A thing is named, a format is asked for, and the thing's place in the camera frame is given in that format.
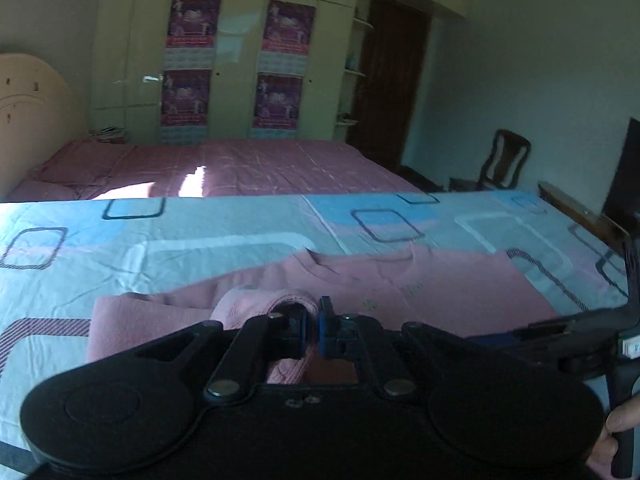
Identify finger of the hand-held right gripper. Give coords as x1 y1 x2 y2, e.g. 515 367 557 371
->
515 316 581 350

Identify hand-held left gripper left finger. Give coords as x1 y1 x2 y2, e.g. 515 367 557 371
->
137 306 308 407

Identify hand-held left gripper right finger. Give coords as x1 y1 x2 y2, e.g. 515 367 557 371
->
319 297 466 403

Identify pink knit shirt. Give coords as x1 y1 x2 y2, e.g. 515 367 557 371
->
86 249 561 386

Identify person's right hand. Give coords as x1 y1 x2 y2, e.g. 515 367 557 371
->
592 399 640 477

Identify pink checked bed cover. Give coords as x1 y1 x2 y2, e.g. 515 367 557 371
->
5 139 436 202

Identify patterned light blue bed sheet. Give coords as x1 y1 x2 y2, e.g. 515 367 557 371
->
0 190 640 480

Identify dark wooden chair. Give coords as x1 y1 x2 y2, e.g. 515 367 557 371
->
449 129 532 194

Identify dark brown wooden door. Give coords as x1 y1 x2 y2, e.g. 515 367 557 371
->
346 0 433 173

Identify white corner shelves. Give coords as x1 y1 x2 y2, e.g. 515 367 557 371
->
332 5 374 128

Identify stack of books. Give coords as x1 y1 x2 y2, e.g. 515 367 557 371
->
89 126 128 145

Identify pale green wardrobe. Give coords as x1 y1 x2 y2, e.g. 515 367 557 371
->
92 0 363 148

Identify cream wooden headboard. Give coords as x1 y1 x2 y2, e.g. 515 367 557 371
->
0 52 88 201

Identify wooden bed frame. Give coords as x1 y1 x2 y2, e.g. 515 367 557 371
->
537 181 632 257

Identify purple wall poster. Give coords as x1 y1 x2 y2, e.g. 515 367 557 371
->
251 74 304 139
259 0 317 77
166 0 222 69
159 69 212 147

